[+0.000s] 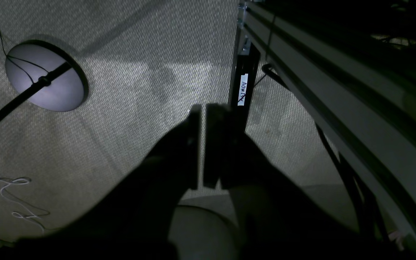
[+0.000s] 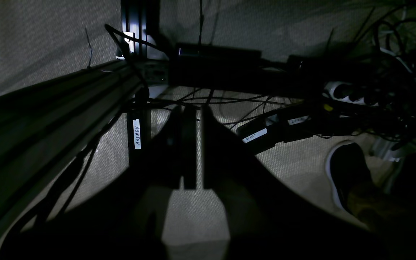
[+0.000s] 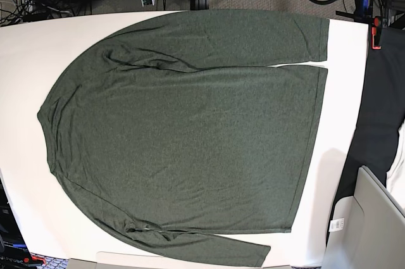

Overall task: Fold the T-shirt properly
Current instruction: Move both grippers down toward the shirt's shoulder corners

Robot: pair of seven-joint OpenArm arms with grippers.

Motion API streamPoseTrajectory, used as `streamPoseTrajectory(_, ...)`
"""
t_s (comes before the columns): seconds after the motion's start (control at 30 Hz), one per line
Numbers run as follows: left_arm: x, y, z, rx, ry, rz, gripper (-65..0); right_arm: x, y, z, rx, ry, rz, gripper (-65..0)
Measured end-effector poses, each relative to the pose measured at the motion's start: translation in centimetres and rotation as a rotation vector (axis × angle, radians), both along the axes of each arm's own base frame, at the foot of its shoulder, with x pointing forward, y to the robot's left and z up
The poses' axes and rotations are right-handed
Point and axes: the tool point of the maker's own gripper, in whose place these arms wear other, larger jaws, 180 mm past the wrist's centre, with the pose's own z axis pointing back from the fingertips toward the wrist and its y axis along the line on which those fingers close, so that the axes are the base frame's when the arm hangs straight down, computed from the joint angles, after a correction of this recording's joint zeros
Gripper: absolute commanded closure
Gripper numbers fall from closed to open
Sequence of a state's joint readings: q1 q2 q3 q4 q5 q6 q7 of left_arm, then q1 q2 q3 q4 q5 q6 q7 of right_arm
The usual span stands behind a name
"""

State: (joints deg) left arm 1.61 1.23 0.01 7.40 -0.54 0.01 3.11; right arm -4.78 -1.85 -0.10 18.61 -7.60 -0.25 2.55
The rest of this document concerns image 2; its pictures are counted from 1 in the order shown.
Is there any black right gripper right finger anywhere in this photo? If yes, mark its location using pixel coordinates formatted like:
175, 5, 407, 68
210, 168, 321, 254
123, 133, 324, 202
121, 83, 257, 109
201, 106, 263, 189

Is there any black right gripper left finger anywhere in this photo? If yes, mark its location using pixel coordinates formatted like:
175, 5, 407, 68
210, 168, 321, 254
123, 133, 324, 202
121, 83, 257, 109
150, 105, 197, 190

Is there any black power adapter labelled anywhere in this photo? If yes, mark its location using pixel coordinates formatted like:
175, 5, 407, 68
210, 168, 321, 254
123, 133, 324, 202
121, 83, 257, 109
236, 114, 313, 154

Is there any black electronics box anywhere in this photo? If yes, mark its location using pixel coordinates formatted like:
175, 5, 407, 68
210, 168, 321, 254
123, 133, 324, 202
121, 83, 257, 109
168, 43, 261, 88

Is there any black shoe white sole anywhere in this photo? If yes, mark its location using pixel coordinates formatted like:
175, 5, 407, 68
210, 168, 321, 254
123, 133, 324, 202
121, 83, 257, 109
325, 140, 372, 214

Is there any white power strip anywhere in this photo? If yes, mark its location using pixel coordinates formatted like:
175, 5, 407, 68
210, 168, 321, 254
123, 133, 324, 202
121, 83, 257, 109
322, 81, 379, 107

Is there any black aluminium frame beam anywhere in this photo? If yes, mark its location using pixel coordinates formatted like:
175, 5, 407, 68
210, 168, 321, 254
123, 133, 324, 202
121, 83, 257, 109
0, 60, 144, 237

